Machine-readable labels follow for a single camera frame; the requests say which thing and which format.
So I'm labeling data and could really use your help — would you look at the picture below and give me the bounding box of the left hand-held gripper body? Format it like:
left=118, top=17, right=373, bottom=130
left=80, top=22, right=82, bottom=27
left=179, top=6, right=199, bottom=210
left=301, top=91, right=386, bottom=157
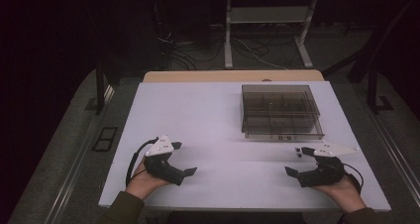
left=142, top=134, right=186, bottom=186

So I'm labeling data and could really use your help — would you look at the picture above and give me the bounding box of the black rectangular floor frame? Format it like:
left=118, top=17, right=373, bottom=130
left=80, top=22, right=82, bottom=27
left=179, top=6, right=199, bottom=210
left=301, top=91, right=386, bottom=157
left=91, top=126, right=119, bottom=153

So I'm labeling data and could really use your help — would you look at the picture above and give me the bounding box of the white floor cable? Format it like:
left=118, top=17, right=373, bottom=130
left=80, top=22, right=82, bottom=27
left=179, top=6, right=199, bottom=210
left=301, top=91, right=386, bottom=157
left=236, top=38, right=288, bottom=70

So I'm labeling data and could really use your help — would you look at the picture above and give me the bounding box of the black stand leg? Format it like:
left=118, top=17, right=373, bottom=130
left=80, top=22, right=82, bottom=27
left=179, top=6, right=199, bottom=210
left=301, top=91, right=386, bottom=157
left=321, top=0, right=394, bottom=115
left=83, top=60, right=116, bottom=116

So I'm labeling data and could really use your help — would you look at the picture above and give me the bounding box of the clear smoky drawer box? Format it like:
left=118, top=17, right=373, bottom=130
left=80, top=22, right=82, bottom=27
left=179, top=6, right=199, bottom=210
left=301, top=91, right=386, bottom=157
left=240, top=83, right=326, bottom=142

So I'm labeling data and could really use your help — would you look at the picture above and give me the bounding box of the tangle of black floor cables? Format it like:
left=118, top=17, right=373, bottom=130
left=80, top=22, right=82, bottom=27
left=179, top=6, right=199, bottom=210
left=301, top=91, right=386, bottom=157
left=155, top=22, right=298, bottom=71

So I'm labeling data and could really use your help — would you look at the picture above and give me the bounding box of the grey metal stand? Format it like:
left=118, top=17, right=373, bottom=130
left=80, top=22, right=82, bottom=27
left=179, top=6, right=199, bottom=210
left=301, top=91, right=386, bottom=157
left=223, top=0, right=320, bottom=70

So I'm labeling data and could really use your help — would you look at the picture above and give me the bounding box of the metal floor rail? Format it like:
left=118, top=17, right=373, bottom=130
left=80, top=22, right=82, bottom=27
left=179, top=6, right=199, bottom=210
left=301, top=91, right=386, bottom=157
left=369, top=114, right=420, bottom=195
left=44, top=84, right=116, bottom=224

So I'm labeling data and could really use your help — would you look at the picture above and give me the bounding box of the person's right hand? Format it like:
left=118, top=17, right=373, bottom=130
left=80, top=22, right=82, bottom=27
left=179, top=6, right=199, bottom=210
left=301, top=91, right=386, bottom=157
left=311, top=174, right=368, bottom=214

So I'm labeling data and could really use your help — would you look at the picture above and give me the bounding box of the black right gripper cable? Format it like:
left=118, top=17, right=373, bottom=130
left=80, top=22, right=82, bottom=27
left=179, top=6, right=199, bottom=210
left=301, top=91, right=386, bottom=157
left=342, top=163, right=365, bottom=195

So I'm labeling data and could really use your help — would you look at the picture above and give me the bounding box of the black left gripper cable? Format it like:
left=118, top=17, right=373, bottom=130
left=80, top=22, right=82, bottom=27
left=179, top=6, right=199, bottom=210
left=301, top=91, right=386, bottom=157
left=125, top=137, right=160, bottom=188

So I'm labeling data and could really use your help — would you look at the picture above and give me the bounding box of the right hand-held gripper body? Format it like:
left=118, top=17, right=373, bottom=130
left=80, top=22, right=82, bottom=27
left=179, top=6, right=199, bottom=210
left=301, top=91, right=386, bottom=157
left=294, top=141, right=361, bottom=188

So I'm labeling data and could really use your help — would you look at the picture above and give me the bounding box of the person's left hand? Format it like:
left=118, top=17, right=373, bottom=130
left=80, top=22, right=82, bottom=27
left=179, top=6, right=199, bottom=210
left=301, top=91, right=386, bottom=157
left=125, top=157, right=171, bottom=200

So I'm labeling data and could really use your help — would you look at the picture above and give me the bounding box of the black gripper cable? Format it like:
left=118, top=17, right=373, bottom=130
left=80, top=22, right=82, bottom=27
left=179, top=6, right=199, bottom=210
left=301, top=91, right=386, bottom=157
left=342, top=163, right=365, bottom=195
left=125, top=137, right=160, bottom=188

